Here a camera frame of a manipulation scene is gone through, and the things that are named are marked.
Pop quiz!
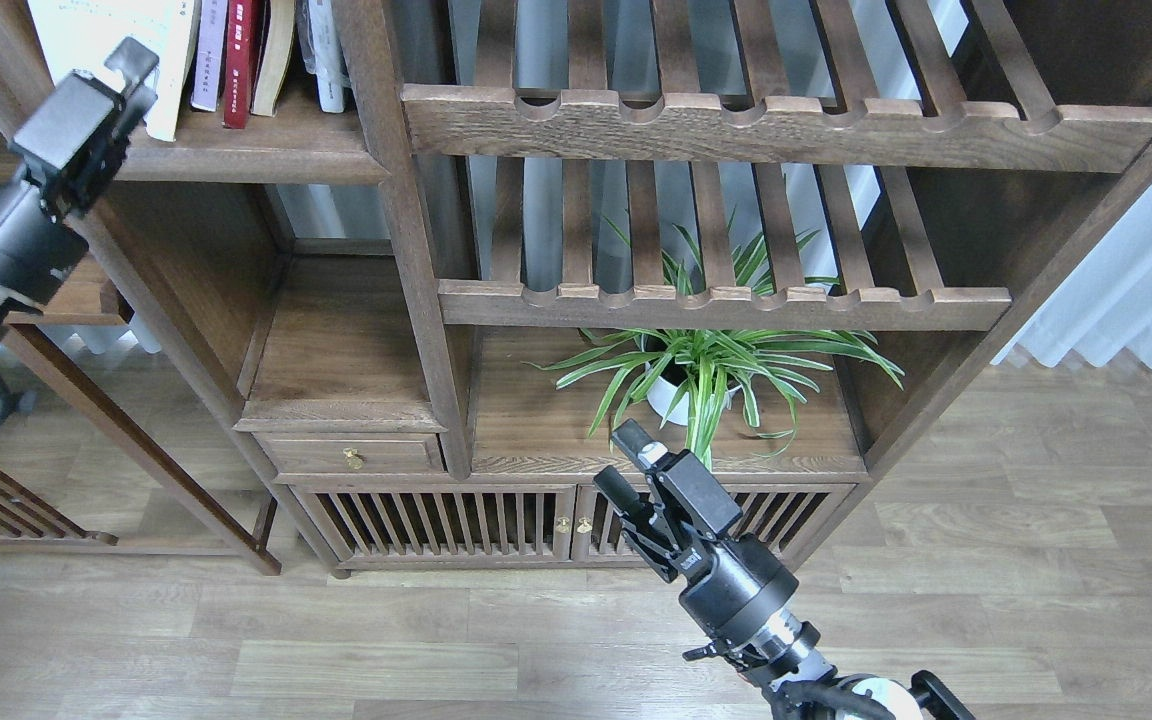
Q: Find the white plant pot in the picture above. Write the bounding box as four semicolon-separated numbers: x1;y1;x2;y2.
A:
637;336;738;427

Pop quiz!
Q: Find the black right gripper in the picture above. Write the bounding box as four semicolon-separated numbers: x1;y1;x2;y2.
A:
594;420;823;685

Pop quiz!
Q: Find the brass drawer knob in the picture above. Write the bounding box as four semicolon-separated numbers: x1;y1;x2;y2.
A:
343;448;366;471

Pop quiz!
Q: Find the dark wooden bookshelf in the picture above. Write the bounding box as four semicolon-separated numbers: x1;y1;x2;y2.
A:
0;0;1152;581

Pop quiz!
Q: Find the white cover book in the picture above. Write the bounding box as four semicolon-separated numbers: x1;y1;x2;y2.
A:
189;0;229;111

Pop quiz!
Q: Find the upright white book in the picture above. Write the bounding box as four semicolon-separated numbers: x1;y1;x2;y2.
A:
306;1;349;114

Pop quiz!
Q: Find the upright tan book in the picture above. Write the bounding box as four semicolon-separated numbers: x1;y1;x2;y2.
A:
250;0;296;118

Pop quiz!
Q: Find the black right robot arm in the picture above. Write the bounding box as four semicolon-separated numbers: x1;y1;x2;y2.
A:
594;420;972;719

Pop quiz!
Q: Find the green spider plant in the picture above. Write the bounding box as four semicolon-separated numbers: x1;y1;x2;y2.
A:
533;209;905;471

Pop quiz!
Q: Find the red cover book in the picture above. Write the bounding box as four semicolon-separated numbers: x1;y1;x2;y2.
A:
221;0;266;129

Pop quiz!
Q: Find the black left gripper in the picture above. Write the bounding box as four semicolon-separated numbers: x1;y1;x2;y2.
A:
0;38;159;340

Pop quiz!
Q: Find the yellow green cover book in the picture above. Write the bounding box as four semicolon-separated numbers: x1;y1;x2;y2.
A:
28;0;203;143

